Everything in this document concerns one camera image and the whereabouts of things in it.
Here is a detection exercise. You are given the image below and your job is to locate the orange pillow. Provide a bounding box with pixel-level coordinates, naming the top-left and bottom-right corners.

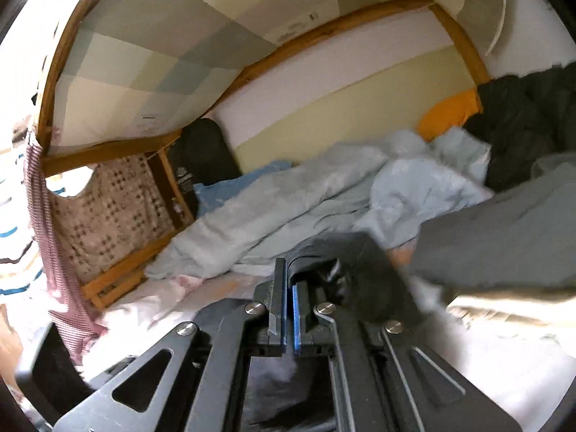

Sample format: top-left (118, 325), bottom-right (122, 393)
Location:
top-left (416, 88), bottom-right (481, 141)

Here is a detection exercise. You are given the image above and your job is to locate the black fleece garment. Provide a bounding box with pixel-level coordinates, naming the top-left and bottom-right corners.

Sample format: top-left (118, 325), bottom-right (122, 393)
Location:
top-left (464, 63), bottom-right (575, 192)

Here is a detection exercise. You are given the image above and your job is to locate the light blue duvet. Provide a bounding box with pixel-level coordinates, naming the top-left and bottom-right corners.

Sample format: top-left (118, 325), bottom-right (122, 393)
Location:
top-left (330, 129), bottom-right (491, 248)

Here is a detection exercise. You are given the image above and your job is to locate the patterned beige hanging cloth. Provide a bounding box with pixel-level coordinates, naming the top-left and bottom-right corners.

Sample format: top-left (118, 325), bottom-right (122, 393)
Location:
top-left (50, 156), bottom-right (175, 283)

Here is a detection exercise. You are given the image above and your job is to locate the wooden bed frame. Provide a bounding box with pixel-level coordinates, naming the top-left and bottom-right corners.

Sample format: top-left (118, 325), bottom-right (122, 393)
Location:
top-left (37, 0), bottom-right (490, 310)

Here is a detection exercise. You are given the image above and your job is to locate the white pillow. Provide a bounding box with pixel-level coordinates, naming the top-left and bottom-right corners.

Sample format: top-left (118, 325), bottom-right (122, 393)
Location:
top-left (416, 286), bottom-right (575, 431)

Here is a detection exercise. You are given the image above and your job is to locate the red striped hanging towel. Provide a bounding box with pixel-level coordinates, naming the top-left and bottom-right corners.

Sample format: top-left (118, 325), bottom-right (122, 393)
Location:
top-left (23, 131), bottom-right (107, 366)

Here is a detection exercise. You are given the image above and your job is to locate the grey sweatshirt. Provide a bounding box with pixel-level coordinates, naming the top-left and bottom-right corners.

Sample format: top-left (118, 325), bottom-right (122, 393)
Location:
top-left (410, 153), bottom-right (575, 291)

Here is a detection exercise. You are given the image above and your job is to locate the black puffer down jacket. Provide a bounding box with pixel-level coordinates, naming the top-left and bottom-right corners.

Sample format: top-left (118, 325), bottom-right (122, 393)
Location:
top-left (240, 232), bottom-right (424, 431)

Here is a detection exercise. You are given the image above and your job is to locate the pink white bedsheet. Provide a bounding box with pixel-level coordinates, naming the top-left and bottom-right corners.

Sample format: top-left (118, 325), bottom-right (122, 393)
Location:
top-left (79, 272), bottom-right (269, 380)

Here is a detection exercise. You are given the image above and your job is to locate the light grey fleece blanket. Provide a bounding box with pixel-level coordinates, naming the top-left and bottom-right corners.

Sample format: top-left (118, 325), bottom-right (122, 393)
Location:
top-left (144, 131), bottom-right (429, 280)

